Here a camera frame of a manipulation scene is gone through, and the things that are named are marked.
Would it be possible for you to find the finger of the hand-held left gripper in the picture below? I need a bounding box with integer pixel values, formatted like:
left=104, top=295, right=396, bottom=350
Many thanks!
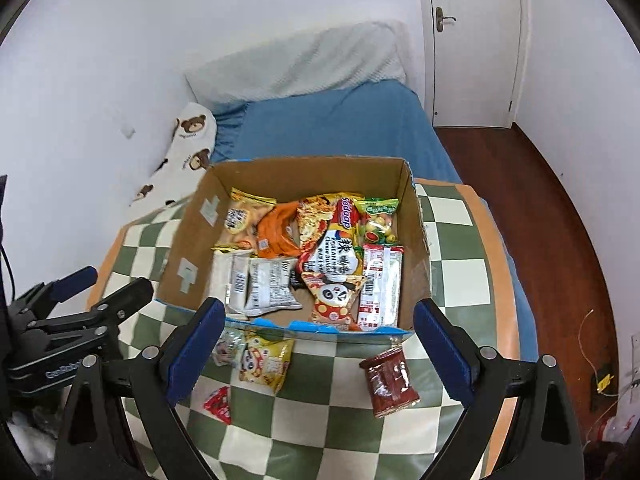
left=27, top=277, right=154, bottom=343
left=9, top=266, right=99, bottom=333

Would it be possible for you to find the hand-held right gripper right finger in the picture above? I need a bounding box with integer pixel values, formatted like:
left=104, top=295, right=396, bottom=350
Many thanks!
left=412, top=298, right=586, bottom=480

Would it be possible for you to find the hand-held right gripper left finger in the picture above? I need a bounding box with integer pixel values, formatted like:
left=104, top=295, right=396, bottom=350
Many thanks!
left=52, top=297, right=226, bottom=480

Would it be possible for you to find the red white long packet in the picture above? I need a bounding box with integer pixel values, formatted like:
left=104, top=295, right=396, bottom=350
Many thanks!
left=357, top=242, right=405, bottom=332

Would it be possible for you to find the silver grey snack packet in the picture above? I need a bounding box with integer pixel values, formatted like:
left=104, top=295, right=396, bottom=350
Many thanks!
left=243, top=256, right=303, bottom=316

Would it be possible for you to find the red panda snack packet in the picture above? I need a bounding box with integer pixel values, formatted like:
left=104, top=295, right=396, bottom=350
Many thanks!
left=301, top=271, right=366, bottom=331

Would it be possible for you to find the yellow biscuit packet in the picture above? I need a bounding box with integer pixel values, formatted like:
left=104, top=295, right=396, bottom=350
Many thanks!
left=214, top=187, right=277, bottom=251

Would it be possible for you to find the green candy ball packet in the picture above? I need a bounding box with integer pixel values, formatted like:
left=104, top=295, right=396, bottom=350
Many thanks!
left=354, top=197, right=401, bottom=247

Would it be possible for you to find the orange snack packet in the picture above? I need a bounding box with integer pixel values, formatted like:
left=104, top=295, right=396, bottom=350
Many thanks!
left=256, top=201, right=303, bottom=258

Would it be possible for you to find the large instant noodle packet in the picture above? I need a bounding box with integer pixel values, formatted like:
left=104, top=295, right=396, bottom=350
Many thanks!
left=295, top=192, right=366, bottom=291

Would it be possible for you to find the cardboard box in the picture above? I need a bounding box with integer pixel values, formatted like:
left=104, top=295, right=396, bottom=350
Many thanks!
left=154, top=156, right=433, bottom=336

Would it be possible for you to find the small silver snack packet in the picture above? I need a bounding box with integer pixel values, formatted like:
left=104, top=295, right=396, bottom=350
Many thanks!
left=212, top=329, right=247, bottom=368

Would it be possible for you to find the small red triangular packet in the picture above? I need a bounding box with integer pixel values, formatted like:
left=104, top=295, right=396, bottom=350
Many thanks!
left=202, top=385, right=233, bottom=426

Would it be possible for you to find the dark red snack packet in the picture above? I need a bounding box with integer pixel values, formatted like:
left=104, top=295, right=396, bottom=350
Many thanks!
left=359, top=346, right=422, bottom=420

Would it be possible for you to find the yellow panda snack packet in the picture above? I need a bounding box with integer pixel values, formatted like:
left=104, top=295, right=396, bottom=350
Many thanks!
left=237, top=332, right=296, bottom=393

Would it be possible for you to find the white crumpled cloth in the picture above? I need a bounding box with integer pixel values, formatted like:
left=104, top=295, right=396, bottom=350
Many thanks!
left=9, top=407, right=58, bottom=463

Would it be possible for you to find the green white checkered mat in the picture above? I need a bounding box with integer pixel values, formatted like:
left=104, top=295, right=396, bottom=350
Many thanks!
left=87, top=177, right=521, bottom=480

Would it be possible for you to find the black floor box yellow tag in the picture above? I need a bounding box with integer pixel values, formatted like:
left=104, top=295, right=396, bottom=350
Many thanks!
left=592, top=372, right=616, bottom=411

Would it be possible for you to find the white bear print pillow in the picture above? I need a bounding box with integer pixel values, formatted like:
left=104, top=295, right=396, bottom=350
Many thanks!
left=127, top=101, right=218, bottom=211

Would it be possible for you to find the white power strip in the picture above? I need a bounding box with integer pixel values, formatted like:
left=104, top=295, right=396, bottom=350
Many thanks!
left=627, top=332, right=640, bottom=391

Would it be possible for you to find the blue bed sheet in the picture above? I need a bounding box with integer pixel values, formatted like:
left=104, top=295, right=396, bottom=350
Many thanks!
left=212, top=80, right=531, bottom=361

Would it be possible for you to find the white door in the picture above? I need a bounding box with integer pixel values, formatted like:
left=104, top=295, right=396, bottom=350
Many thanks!
left=417, top=0, right=528, bottom=128

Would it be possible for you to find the grey textured pillow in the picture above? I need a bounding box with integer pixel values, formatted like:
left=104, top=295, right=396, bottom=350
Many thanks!
left=185, top=20, right=408, bottom=103

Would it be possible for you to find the thin pale wire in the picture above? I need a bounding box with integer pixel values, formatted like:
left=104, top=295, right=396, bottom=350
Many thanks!
left=576, top=309, right=603, bottom=376

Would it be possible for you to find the metal door handle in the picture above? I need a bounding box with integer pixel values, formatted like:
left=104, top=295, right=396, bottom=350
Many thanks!
left=435, top=7, right=457, bottom=35

